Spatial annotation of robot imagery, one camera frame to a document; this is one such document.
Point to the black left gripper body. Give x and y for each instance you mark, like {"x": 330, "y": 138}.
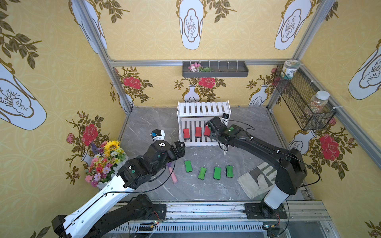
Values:
{"x": 177, "y": 148}

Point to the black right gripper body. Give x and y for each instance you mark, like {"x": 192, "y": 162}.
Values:
{"x": 214, "y": 125}

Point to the red whiteboard eraser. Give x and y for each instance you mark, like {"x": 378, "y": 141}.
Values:
{"x": 186, "y": 134}
{"x": 207, "y": 131}
{"x": 198, "y": 132}

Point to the green whiteboard eraser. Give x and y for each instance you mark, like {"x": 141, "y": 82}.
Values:
{"x": 188, "y": 166}
{"x": 217, "y": 173}
{"x": 202, "y": 173}
{"x": 229, "y": 171}

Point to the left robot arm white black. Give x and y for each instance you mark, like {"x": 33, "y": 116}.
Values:
{"x": 94, "y": 219}

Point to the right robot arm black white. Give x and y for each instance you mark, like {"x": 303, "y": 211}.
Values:
{"x": 290, "y": 167}

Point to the white wooden slatted shelf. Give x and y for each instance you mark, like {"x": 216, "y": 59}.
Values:
{"x": 192, "y": 115}

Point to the purple pink garden fork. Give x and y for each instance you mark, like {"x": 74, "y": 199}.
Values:
{"x": 171, "y": 166}

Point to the grey white oven mitt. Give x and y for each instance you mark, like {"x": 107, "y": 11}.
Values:
{"x": 257, "y": 182}

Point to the small pink flower sprig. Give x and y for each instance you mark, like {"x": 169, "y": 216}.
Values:
{"x": 197, "y": 67}

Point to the colourful artificial flower bouquet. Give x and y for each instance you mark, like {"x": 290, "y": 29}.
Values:
{"x": 107, "y": 159}

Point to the patterned jar white lid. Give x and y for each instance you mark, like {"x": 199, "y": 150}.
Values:
{"x": 289, "y": 69}

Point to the clear jar colourful sweets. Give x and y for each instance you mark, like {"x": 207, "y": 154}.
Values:
{"x": 318, "y": 102}

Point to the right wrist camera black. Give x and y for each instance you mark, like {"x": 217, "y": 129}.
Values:
{"x": 225, "y": 117}

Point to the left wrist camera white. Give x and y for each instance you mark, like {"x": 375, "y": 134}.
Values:
{"x": 158, "y": 135}

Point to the dark grey wall tray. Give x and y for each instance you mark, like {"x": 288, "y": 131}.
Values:
{"x": 221, "y": 69}

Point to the black wire wall basket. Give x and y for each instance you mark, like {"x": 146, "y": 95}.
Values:
{"x": 297, "y": 94}

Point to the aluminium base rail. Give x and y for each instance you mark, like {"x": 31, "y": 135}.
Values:
{"x": 305, "y": 219}

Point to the aluminium corner frame post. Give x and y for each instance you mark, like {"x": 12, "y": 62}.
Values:
{"x": 87, "y": 18}

